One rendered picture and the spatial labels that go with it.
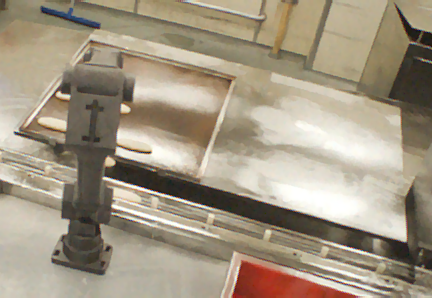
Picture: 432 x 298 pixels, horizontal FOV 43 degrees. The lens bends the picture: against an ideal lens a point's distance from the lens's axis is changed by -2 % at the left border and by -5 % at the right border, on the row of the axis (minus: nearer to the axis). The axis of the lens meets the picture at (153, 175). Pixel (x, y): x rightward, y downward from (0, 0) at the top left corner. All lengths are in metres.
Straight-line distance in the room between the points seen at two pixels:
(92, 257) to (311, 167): 0.67
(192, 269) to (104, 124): 0.54
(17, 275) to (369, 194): 0.91
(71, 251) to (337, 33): 3.76
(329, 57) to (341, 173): 3.21
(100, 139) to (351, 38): 3.98
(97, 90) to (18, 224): 0.57
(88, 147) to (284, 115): 0.97
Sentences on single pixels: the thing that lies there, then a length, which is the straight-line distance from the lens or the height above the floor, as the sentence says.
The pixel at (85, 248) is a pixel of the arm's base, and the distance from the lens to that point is 1.18.
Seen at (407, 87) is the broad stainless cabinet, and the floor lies 0.73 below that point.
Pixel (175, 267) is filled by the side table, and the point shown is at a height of 0.82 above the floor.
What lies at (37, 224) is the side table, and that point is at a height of 0.82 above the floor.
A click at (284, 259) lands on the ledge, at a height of 0.86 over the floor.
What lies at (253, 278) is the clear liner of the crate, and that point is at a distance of 1.18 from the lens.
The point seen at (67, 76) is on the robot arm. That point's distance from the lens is 0.83.
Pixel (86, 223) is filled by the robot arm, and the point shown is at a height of 0.93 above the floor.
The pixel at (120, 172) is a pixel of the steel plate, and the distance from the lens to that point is 1.50.
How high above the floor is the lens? 1.66
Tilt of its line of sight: 34 degrees down
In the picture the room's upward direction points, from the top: 10 degrees clockwise
